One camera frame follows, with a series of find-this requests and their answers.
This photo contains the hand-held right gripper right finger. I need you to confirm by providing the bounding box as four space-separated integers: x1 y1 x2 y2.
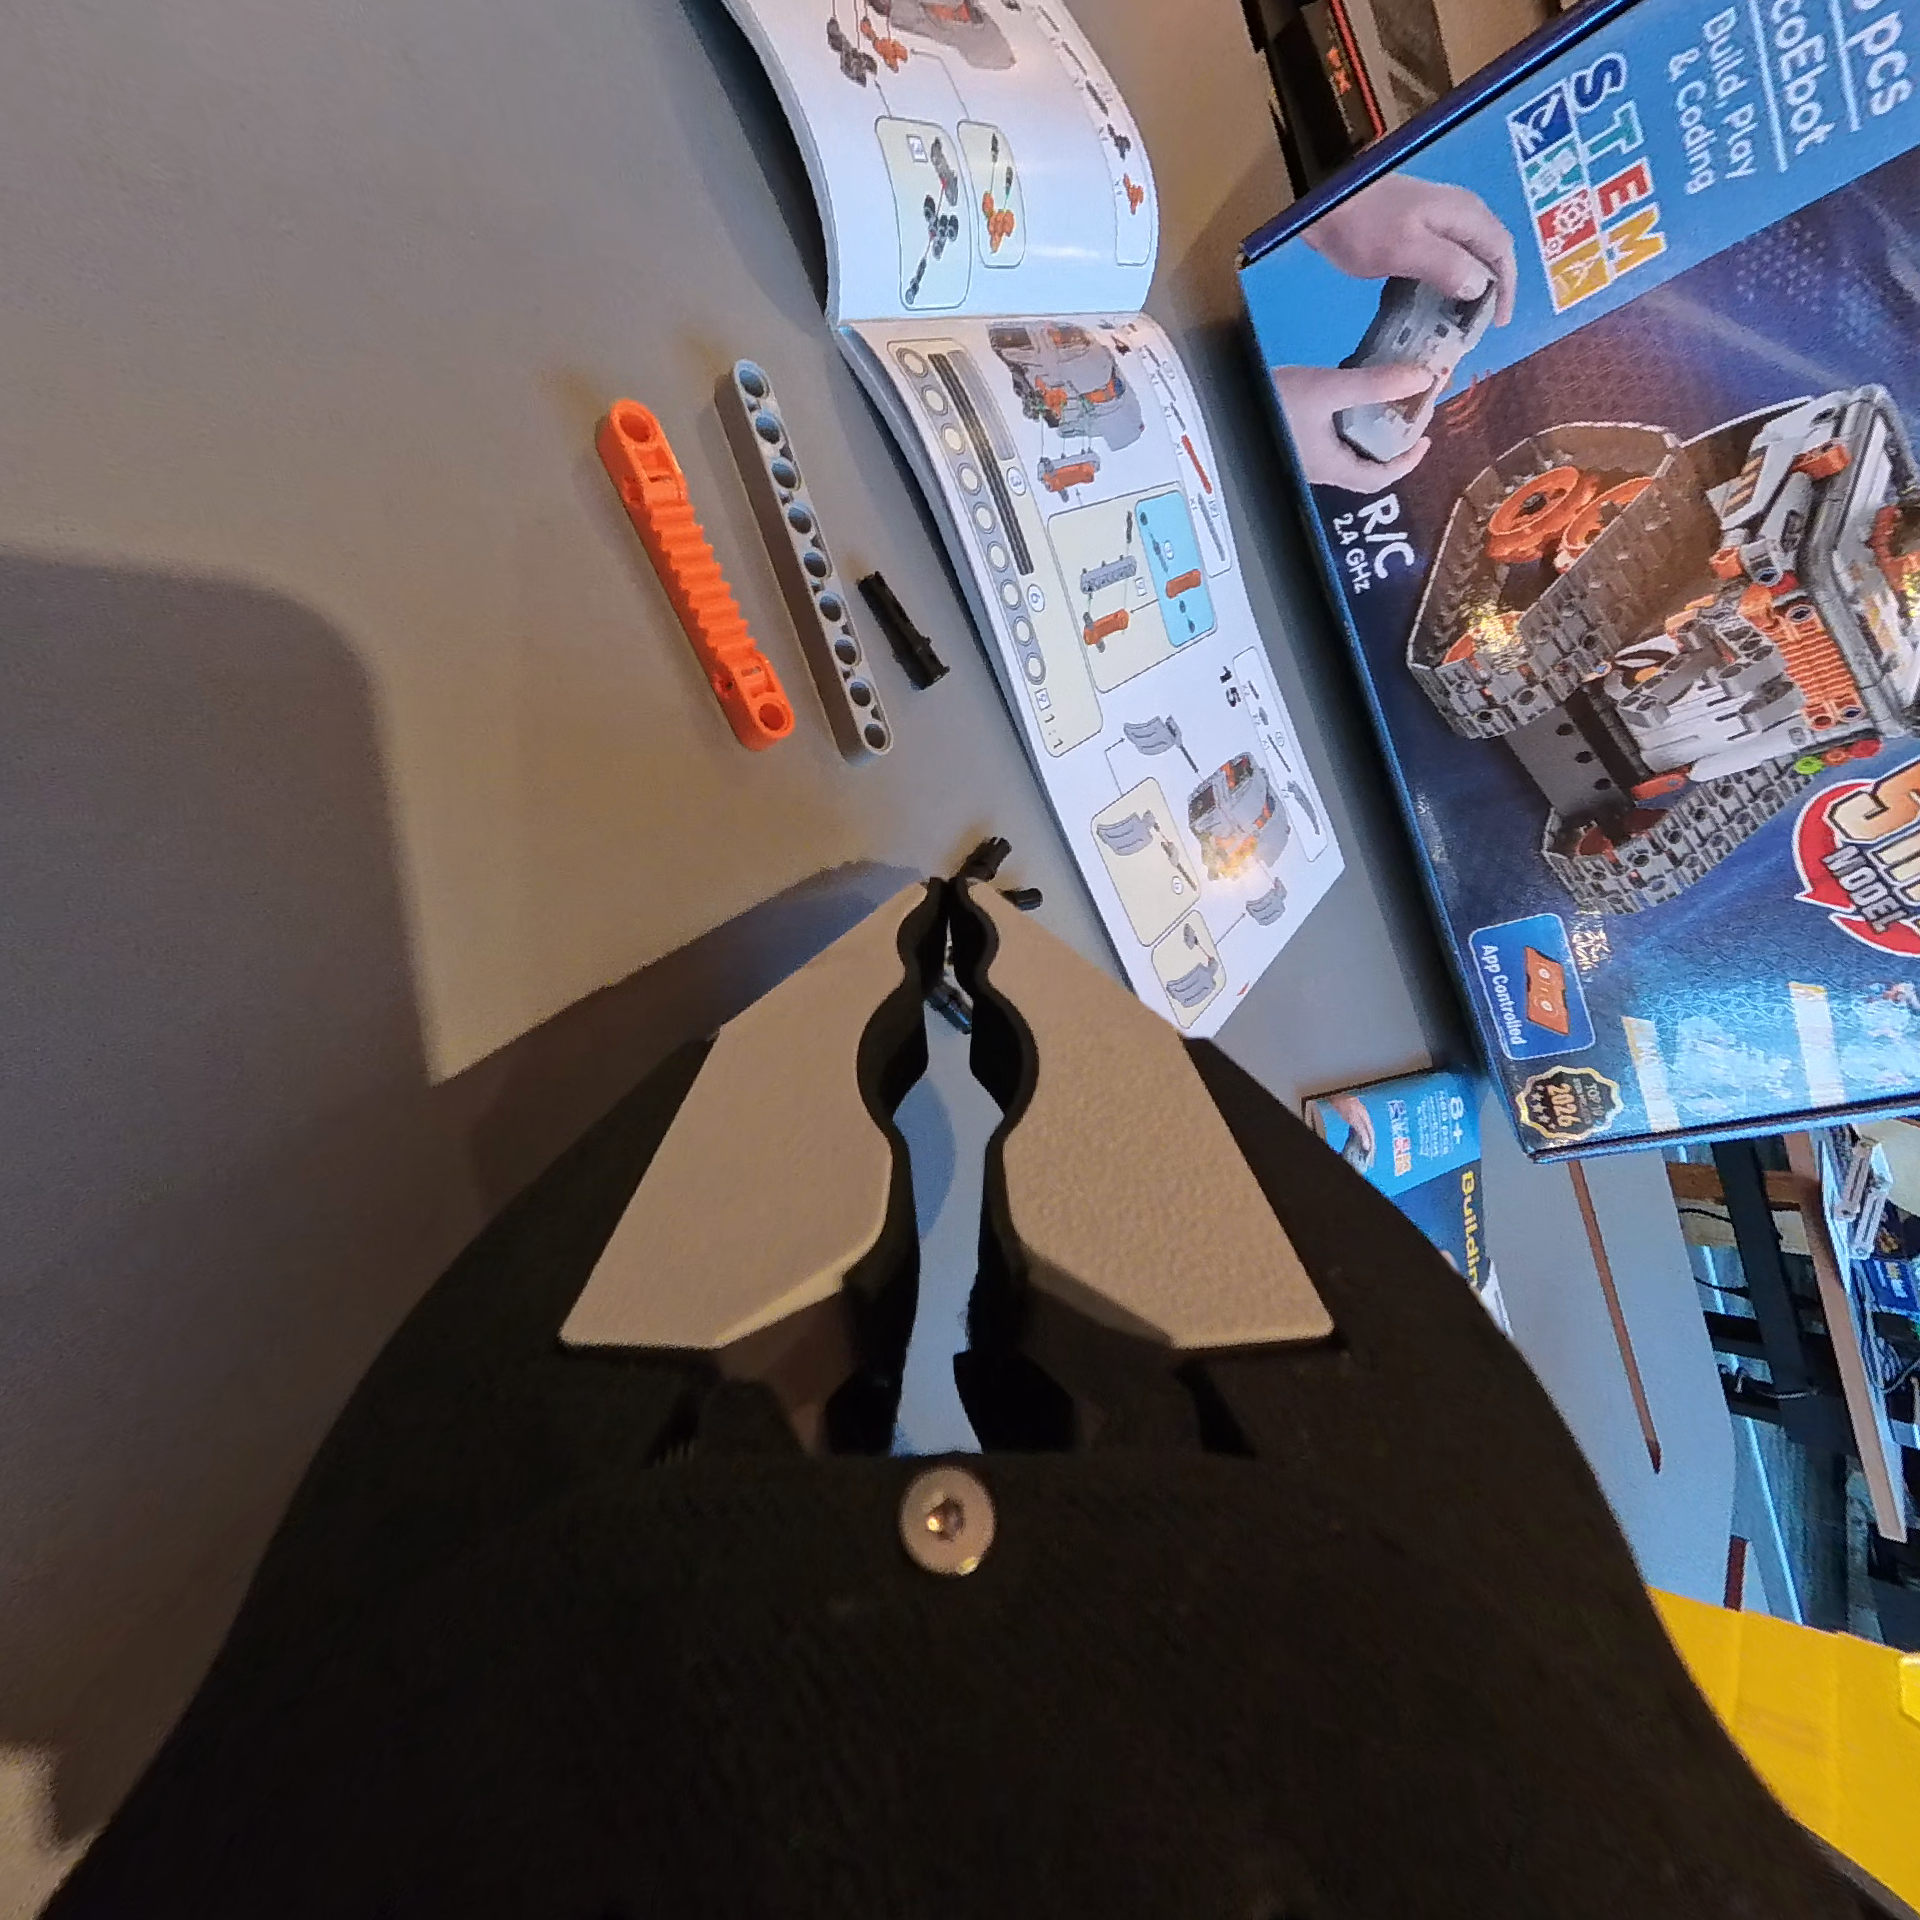
948 873 1338 1454

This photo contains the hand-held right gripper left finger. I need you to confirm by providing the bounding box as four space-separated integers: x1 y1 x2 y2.
556 873 952 1454

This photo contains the long black pin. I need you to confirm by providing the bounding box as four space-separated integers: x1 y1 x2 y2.
856 570 952 693

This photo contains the blue cover booklet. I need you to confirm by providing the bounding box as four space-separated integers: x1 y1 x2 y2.
1304 1068 1508 1338

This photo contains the blue toy robot box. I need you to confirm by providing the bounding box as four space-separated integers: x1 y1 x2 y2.
1234 0 1920 1164

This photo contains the orange toothed beam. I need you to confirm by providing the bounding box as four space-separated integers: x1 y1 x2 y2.
594 401 799 749

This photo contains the grey holed beam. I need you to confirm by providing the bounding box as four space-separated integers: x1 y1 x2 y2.
714 359 896 763

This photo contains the yellow plastic bin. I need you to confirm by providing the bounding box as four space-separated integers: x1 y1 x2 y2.
1641 1587 1920 1920

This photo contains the open instruction booklet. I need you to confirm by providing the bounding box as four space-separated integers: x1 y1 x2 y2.
717 0 1346 1041

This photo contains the black box red print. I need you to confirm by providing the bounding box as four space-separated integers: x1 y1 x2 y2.
1306 23 1389 145

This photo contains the black metal desk frame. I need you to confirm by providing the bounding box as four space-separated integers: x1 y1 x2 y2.
1687 1132 1877 1450

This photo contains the black desk cable tray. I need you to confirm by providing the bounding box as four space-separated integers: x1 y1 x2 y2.
1245 0 1456 189

